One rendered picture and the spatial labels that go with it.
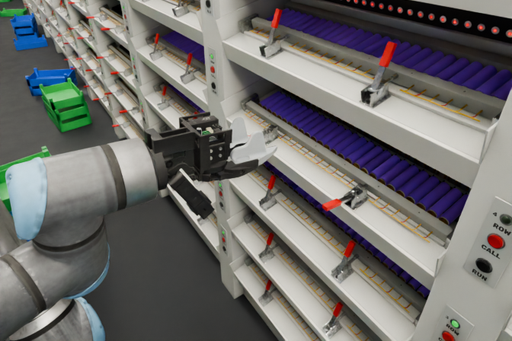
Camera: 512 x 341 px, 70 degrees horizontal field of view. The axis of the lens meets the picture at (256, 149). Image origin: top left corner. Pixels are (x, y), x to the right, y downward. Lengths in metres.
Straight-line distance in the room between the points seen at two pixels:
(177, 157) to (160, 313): 1.00
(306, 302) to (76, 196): 0.70
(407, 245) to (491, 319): 0.14
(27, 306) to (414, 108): 0.57
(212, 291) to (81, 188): 1.08
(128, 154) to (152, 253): 1.19
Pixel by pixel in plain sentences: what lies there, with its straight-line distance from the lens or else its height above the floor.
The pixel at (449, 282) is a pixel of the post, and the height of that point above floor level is 0.76.
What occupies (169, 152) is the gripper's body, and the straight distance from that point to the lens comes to 0.52.
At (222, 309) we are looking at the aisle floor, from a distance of 1.45.
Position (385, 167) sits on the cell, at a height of 0.80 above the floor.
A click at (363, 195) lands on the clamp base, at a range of 0.69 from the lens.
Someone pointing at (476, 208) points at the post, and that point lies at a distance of 0.53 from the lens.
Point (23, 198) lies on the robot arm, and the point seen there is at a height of 0.94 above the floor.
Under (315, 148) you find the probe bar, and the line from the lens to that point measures 0.77.
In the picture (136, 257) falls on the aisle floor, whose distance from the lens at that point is 1.67.
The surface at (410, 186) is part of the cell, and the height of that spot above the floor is 0.80.
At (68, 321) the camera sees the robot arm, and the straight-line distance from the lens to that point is 1.08.
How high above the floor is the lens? 1.20
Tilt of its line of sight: 32 degrees down
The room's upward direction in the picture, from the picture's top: straight up
